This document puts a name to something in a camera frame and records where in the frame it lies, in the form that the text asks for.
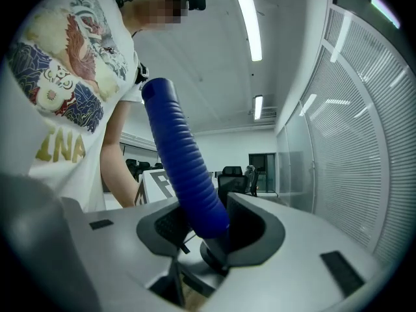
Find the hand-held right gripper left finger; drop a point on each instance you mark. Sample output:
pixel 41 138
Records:
pixel 156 232

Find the person's head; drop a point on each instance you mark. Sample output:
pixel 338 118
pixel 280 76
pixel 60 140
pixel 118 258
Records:
pixel 156 11

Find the white printed t-shirt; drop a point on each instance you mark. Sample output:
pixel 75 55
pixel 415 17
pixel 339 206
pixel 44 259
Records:
pixel 65 93

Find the white ceiling tube light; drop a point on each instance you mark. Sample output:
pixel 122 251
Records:
pixel 258 107
pixel 248 24

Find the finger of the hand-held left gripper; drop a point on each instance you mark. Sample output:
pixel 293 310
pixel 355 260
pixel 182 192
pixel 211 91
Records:
pixel 216 257

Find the wide white venetian blind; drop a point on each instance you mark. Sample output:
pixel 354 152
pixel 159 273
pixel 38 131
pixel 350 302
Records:
pixel 351 161

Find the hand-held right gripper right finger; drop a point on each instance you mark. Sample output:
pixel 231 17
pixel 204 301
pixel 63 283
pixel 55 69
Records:
pixel 256 236

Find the person's left forearm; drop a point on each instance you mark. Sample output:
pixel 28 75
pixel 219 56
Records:
pixel 120 180

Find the dark glass door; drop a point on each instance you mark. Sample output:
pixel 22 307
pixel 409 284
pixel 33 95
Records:
pixel 262 172

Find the black mesh office chair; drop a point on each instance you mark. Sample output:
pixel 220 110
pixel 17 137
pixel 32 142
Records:
pixel 231 184

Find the office chair with grey jacket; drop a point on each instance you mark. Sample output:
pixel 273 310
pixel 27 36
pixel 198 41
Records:
pixel 253 179

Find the blue mop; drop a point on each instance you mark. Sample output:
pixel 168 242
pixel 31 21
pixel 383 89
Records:
pixel 182 154

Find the ceiling air vent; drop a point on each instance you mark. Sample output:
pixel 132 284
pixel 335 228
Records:
pixel 268 113

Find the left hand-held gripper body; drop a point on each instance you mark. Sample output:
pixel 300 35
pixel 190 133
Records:
pixel 159 187

